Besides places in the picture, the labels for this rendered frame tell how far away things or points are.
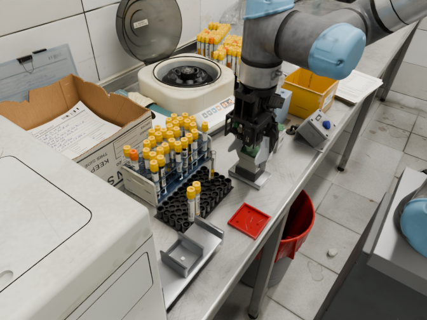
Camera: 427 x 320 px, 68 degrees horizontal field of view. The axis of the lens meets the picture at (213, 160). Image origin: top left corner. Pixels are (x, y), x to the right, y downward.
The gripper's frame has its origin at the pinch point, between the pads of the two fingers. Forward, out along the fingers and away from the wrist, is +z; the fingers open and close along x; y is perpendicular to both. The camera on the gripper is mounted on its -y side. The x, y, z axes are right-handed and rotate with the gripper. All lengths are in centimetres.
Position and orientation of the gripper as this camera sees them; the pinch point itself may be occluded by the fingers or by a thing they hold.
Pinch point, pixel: (252, 156)
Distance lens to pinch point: 74.5
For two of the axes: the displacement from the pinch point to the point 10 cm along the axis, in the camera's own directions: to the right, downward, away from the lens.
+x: 8.1, 4.1, -4.3
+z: -0.3, 7.5, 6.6
